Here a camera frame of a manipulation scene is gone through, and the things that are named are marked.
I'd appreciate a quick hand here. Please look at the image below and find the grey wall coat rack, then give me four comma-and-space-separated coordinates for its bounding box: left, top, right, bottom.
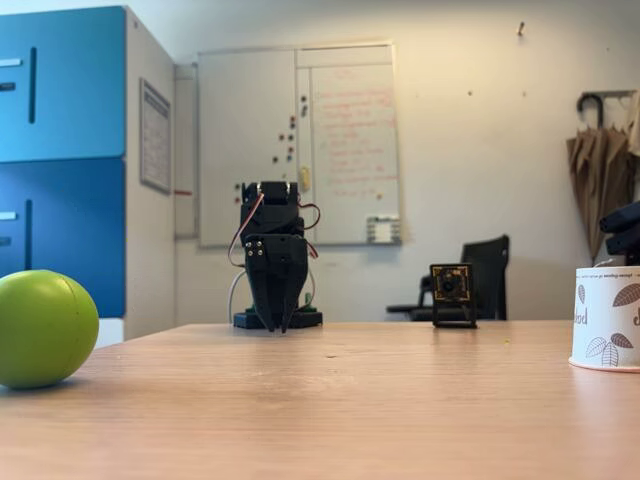
579, 89, 639, 102

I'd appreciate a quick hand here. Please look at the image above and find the narrow grey wall board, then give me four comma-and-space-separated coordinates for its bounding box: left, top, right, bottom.
173, 62, 200, 240

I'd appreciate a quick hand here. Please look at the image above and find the blurry black object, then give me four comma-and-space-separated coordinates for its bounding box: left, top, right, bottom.
599, 199, 640, 266

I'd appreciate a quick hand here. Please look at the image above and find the wall whiteboard with red writing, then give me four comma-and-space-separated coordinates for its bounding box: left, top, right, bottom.
197, 43, 404, 249

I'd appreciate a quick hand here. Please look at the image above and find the blue and grey locker cabinet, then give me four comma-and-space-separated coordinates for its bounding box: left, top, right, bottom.
0, 5, 176, 371

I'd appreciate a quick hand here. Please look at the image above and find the small webcam on black stand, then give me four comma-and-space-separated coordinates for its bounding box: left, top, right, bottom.
430, 263, 479, 330

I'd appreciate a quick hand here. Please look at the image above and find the green foam ball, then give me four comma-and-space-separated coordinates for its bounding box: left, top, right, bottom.
0, 269, 100, 390

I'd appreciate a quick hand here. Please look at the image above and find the white power cable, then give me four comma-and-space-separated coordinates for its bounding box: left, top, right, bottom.
228, 272, 250, 324

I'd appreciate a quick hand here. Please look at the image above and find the framed notice sheet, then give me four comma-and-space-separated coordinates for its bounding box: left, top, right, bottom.
138, 77, 173, 195

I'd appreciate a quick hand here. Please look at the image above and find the black office chair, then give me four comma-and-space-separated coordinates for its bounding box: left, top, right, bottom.
387, 234, 511, 322

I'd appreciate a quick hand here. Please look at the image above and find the folded brown umbrella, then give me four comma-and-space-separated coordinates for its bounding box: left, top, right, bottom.
566, 92, 640, 266

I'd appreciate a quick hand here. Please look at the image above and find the white leaf-print paper cup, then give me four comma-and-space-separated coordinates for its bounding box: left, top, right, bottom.
568, 266, 640, 374

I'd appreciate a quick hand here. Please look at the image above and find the red servo cable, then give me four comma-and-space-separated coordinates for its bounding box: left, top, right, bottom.
228, 192, 266, 269
297, 202, 322, 261

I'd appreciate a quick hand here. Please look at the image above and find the whiteboard marker holder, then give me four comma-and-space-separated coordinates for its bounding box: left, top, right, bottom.
365, 214, 403, 245

